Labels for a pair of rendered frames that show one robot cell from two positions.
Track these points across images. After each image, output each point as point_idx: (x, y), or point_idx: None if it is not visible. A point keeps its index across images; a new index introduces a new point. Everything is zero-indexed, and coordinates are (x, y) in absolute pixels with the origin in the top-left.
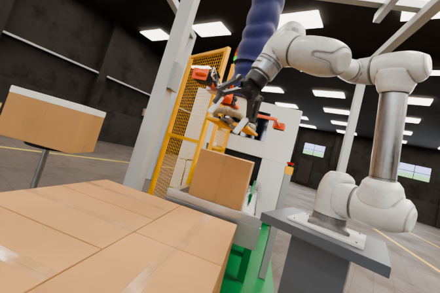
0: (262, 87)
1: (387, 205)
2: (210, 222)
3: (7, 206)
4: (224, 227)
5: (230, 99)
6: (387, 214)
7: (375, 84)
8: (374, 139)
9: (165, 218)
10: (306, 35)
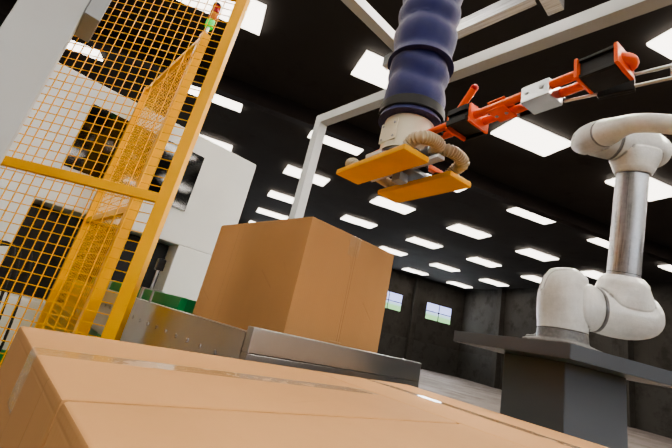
0: None
1: (653, 306)
2: (414, 392)
3: None
4: (435, 395)
5: (487, 124)
6: (655, 318)
7: (623, 159)
8: (622, 227)
9: (432, 410)
10: None
